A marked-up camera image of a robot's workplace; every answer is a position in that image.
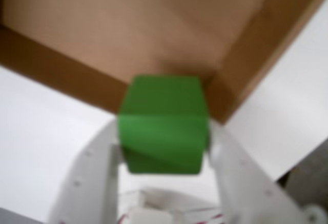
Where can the brown cardboard box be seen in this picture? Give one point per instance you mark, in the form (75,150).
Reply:
(128,29)

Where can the green cube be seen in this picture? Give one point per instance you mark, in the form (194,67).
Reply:
(164,126)

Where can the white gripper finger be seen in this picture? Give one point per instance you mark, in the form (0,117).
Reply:
(87,183)
(248,190)

